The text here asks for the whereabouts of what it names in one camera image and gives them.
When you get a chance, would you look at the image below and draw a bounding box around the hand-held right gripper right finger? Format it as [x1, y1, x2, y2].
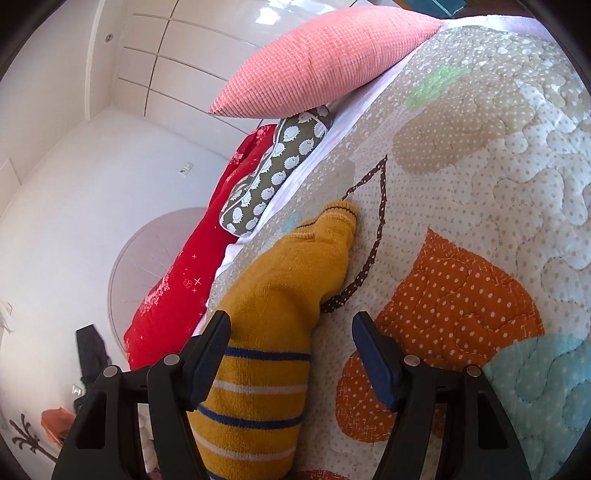
[352, 311, 527, 480]

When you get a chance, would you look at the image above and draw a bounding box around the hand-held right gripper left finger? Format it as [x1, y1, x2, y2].
[51, 311, 232, 480]

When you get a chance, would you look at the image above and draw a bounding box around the yellow striped sweater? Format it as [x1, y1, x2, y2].
[185, 200, 360, 480]

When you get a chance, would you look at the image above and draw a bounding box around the red rolled blanket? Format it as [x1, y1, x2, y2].
[124, 124, 278, 370]

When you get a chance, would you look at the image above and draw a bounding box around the black hanging cloth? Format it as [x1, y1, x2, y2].
[75, 324, 112, 398]

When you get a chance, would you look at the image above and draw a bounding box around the round beige headboard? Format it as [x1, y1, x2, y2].
[107, 207, 232, 370]

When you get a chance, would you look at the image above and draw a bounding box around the orange object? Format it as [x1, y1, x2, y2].
[41, 407, 77, 448]

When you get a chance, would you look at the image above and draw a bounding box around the patchwork quilt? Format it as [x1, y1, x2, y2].
[191, 16, 591, 480]

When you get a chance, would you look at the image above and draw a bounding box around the sheep print pillow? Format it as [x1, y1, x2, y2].
[218, 105, 334, 237]

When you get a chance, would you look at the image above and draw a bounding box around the white bed sheet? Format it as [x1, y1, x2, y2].
[215, 60, 411, 278]

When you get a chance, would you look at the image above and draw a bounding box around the pink pillow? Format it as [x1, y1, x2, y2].
[208, 17, 451, 120]

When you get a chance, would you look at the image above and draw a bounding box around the glossy white wardrobe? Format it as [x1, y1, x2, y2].
[83, 0, 416, 121]

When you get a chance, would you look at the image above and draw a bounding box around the brown tree wall sticker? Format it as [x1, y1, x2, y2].
[11, 413, 51, 462]

